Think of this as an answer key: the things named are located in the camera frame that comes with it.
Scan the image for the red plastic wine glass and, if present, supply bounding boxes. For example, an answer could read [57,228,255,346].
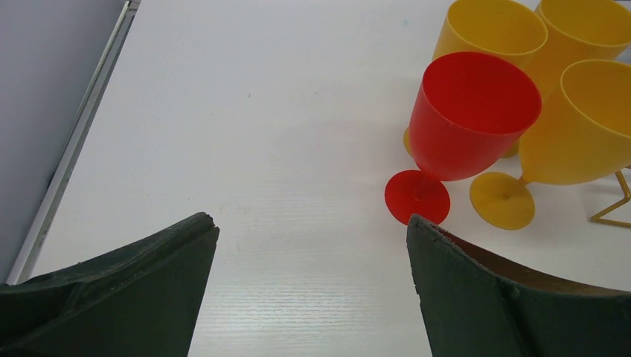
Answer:
[384,51,542,225]

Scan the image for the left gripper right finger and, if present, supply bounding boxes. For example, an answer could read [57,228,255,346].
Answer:
[406,214,630,356]

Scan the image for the gold wire glass rack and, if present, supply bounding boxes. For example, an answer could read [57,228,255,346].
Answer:
[589,170,630,229]

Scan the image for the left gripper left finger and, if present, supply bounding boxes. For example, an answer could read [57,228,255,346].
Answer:
[1,212,220,356]

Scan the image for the yellow wine glass front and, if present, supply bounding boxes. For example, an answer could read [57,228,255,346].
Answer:
[427,1,548,150]

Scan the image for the yellow wine glass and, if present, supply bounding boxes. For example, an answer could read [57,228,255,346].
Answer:
[470,59,630,230]
[525,0,630,99]
[427,1,548,150]

